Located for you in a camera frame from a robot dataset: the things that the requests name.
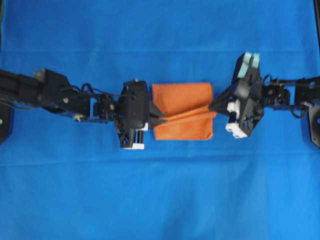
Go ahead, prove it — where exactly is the orange towel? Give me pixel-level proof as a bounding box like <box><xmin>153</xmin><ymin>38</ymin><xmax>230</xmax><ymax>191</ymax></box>
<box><xmin>152</xmin><ymin>82</ymin><xmax>217</xmax><ymax>141</ymax></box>

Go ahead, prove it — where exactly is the wrist camera teal lens right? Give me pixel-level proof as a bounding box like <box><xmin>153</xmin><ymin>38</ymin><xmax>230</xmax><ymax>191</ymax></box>
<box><xmin>231</xmin><ymin>51</ymin><xmax>262</xmax><ymax>86</ymax></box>

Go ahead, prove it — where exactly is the black gripper white carriage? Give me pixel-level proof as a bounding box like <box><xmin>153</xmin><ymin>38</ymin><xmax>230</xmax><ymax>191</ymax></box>
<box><xmin>114</xmin><ymin>80</ymin><xmax>167</xmax><ymax>150</ymax></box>

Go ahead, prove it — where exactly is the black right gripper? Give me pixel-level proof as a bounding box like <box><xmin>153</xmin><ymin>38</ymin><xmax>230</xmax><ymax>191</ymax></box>
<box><xmin>208</xmin><ymin>74</ymin><xmax>264</xmax><ymax>139</ymax></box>

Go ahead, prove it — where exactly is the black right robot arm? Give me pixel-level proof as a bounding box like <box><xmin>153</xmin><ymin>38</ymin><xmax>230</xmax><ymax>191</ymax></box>
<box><xmin>208</xmin><ymin>75</ymin><xmax>320</xmax><ymax>139</ymax></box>

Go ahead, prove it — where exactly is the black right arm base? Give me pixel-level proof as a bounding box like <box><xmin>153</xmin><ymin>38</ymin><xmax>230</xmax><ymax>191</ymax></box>
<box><xmin>308</xmin><ymin>103</ymin><xmax>320</xmax><ymax>148</ymax></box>

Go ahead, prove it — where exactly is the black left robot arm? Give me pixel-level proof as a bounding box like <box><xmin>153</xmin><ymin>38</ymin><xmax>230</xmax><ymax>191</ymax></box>
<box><xmin>0</xmin><ymin>69</ymin><xmax>166</xmax><ymax>150</ymax></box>

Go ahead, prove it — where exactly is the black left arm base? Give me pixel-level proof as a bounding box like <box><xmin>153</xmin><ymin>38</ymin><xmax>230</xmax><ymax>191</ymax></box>
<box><xmin>0</xmin><ymin>103</ymin><xmax>14</xmax><ymax>144</ymax></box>

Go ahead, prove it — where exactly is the blue table cloth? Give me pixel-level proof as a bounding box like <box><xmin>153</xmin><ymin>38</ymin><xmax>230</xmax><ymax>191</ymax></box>
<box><xmin>0</xmin><ymin>0</ymin><xmax>320</xmax><ymax>240</ymax></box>

